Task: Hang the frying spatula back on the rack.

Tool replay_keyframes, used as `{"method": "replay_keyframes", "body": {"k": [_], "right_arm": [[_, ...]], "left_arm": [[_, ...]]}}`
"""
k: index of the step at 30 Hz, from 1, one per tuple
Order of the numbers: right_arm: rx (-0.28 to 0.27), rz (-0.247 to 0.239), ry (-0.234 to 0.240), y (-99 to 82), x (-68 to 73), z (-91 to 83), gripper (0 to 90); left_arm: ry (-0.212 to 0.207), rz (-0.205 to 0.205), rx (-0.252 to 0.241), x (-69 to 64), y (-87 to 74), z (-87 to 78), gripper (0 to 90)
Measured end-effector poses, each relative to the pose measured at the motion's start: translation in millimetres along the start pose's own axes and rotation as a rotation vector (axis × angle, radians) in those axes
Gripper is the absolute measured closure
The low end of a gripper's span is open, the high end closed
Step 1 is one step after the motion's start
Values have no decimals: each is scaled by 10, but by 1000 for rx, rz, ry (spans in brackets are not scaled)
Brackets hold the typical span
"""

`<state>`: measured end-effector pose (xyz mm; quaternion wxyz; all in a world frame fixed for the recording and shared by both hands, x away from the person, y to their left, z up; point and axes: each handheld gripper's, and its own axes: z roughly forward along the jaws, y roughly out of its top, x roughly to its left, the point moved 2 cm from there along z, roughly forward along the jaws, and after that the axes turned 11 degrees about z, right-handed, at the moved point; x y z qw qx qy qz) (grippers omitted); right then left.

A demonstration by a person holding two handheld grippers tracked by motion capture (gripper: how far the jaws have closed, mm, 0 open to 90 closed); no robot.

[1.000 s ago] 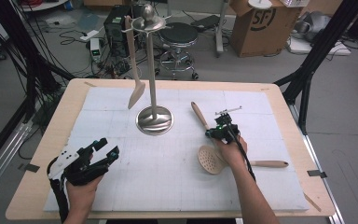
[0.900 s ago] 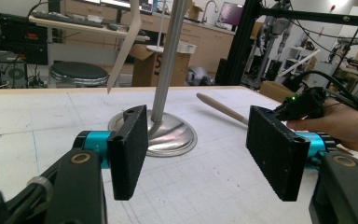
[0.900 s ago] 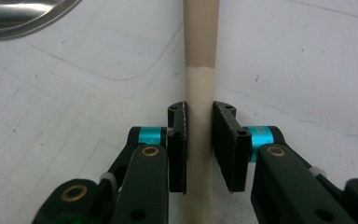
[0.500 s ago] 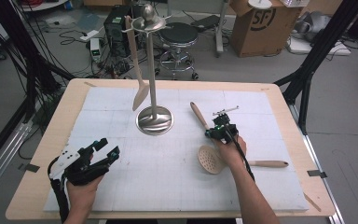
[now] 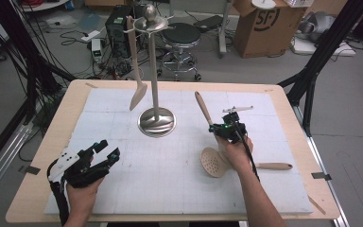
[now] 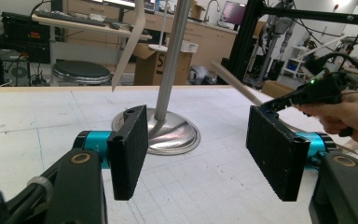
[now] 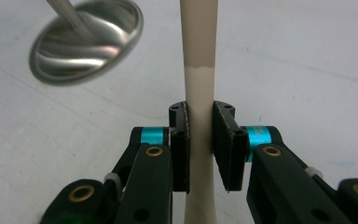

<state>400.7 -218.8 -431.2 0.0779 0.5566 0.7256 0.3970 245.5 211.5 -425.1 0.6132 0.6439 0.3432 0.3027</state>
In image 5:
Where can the white round disc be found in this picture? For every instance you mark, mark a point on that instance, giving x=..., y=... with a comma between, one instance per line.
x=263, y=3

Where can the black frame stand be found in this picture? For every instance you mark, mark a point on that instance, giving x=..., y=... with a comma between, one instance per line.
x=321, y=53
x=28, y=63

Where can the dark tape piece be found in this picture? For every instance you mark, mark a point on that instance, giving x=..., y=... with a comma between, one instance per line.
x=321, y=176
x=32, y=170

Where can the black round stool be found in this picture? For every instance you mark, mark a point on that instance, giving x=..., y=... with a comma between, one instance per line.
x=181, y=34

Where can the wooden spatula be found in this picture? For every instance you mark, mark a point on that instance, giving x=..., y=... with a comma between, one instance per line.
x=134, y=56

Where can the white power strip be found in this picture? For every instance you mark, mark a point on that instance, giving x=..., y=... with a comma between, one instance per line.
x=90, y=35

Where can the white gridded foam mat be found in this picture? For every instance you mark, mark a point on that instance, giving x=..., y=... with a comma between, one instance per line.
x=176, y=176

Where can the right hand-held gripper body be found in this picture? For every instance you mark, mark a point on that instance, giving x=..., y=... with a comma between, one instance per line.
x=231, y=132

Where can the person's left hand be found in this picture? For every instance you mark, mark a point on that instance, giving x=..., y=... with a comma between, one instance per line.
x=80, y=201

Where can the metal utensil stand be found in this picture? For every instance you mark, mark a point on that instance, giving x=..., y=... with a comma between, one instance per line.
x=153, y=78

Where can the black computer tower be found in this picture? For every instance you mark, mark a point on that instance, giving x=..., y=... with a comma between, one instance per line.
x=118, y=31

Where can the cream perforated skimmer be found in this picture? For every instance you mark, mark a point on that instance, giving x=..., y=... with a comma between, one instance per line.
x=212, y=162

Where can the grey metal post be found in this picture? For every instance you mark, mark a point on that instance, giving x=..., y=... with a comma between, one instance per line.
x=225, y=28

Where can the person's right hand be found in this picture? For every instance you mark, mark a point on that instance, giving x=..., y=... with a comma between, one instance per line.
x=238, y=156

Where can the cream slotted spatula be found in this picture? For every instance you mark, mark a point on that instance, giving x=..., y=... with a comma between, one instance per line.
x=203, y=107

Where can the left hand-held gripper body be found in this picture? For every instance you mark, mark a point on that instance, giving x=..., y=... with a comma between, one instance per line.
x=82, y=173

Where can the large printed cardboard box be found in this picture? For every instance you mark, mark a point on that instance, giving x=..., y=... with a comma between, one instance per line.
x=264, y=34

